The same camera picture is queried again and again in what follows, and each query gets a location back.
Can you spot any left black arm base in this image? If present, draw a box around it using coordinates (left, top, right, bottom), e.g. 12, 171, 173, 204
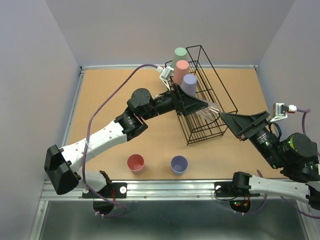
82, 182, 128, 200

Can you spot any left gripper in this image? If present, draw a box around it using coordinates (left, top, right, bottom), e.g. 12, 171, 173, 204
141, 82, 209, 121

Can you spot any small lavender plastic cup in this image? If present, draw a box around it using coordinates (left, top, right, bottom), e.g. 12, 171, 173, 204
170, 155, 189, 176

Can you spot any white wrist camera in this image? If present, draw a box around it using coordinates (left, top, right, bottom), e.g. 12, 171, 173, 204
270, 102, 297, 123
156, 65, 174, 91

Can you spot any large lavender plastic cup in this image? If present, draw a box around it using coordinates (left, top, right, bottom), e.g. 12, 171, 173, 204
180, 73, 197, 97

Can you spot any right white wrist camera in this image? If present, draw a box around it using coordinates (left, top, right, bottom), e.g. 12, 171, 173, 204
270, 102, 297, 123

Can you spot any red plastic cup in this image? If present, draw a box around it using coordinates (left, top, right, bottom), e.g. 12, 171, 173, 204
127, 154, 145, 175

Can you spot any salmon pink plastic cup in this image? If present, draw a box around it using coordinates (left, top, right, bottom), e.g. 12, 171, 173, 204
173, 60, 189, 85

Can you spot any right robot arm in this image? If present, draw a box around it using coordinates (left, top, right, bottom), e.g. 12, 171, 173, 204
220, 111, 320, 210

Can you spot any mint green plastic cup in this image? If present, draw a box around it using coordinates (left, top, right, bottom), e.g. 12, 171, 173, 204
171, 47, 188, 69

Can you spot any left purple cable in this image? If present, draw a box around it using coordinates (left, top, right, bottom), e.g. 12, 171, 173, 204
81, 64, 163, 218

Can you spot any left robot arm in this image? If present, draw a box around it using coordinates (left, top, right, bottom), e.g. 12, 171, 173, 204
44, 84, 209, 197

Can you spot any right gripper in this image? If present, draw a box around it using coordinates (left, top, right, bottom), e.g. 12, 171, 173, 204
218, 109, 284, 168

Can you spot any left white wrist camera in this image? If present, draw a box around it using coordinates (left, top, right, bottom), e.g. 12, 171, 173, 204
156, 65, 174, 91

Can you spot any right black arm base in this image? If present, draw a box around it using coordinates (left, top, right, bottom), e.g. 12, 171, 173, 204
214, 181, 261, 198

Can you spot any clear plastic cup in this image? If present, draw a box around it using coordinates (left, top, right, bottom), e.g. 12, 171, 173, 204
196, 100, 221, 122

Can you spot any black wire dish rack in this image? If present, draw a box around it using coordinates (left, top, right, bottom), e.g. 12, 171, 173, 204
165, 45, 238, 145

